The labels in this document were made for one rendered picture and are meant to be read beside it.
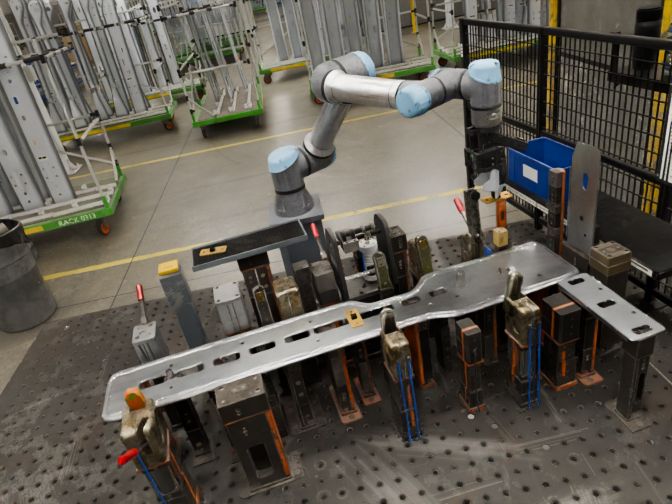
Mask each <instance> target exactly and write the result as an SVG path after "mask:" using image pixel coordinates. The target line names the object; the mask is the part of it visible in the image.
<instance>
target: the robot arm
mask: <svg viewBox="0 0 672 504"><path fill-rule="evenodd" d="M501 80H502V76H501V69H500V62H499V61H498V60H496V59H481V60H476V61H474V62H472V63H470V65H469V69H455V68H442V69H436V70H434V71H433V72H432V74H431V75H430V76H429V78H426V79H424V80H422V81H407V80H399V79H389V78H378V77H376V70H375V66H374V64H373V62H372V60H371V58H370V57H369V56H368V55H367V54H366V53H364V52H361V51H356V52H350V53H349V54H347V55H344V56H341V57H338V58H335V59H332V60H329V61H326V62H323V63H321V64H320V65H318V66H317V67H316V68H315V70H314V71H313V73H312V76H311V81H310V84H311V89H312V92H313V94H314V95H315V96H316V97H317V98H318V99H319V100H320V101H322V102H324V104H323V107H322V109H321V111H320V114H319V116H318V119H317V121H316V123H315V126H314V128H313V130H312V132H310V133H308V134H307V135H306V137H305V139H304V141H303V144H302V145H300V146H297V147H295V146H292V145H289V146H285V147H281V148H278V149H276V150H275V151H273V152H272V153H271V154H270V155H269V157H268V165H269V171H270V173H271V177H272V181H273V185H274V189H275V193H276V196H275V212H276V215H277V216H279V217H283V218H292V217H297V216H301V215H304V214H306V213H308V212H309V211H311V210H312V209H313V208H314V201H313V198H312V197H311V195H310V193H309V192H308V190H307V188H306V186H305V181H304V178H305V177H307V176H309V175H311V174H313V173H316V172H318V171H320V170H322V169H325V168H327V167H329V166H330V165H331V164H332V163H333V162H334V161H335V159H336V152H335V151H336V147H335V145H334V139H335V137H336V135H337V133H338V131H339V129H340V127H341V125H342V123H343V121H344V119H345V117H346V115H347V113H348V111H349V109H350V106H351V105H352V104H361V105H368V106H374V107H381V108H387V109H394V110H398V111H399V112H400V114H402V115H403V116H404V117H407V118H413V117H416V116H420V115H423V114H424V113H426V112H427V111H429V110H432V109H434V108H436V107H438V106H440V105H442V104H445V103H447V102H449V101H451V100H453V99H461V100H470V104H471V122H472V124H473V126H471V127H468V128H466V143H467V147H466V148H464V159H465V166H469V165H472V168H473V171H474V172H476V173H477V174H480V173H481V174H480V175H479V176H478V177H477V178H476V179H475V180H474V185H475V186H483V187H482V189H483V191H485V192H487V191H489V192H490V195H491V196H492V194H494V193H495V199H497V198H498V197H499V195H500V193H501V191H502V189H503V186H504V184H505V181H506V176H507V165H506V155H505V150H504V149H503V146H506V147H510V148H511V149H513V150H515V151H519V152H521V151H523V152H526V149H527V147H528V145H529V143H528V142H526V140H525V139H523V138H521V137H517V136H516V137H513V136H509V135H506V134H503V133H500V132H496V131H497V130H499V129H501V127H502V126H501V121H502V94H501ZM502 145H503V146H502ZM468 152H469V153H471V154H470V158H471V159H470V160H468V161H467V162H466V153H468ZM496 167H497V169H496Z"/></svg>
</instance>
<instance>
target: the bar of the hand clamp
mask: <svg viewBox="0 0 672 504"><path fill-rule="evenodd" d="M463 193H464V201H465V208H466V216H467V224H468V232H469V233H470V234H471V235H472V241H473V242H472V243H475V240H474V232H473V229H475V228H476V230H477V233H479V237H478V240H480V241H482V240H483V237H482V229H481V220H480V212H479V203H478V200H479V198H480V193H479V192H477V189H476V188H474V187H473V188H469V189H466V190H463Z"/></svg>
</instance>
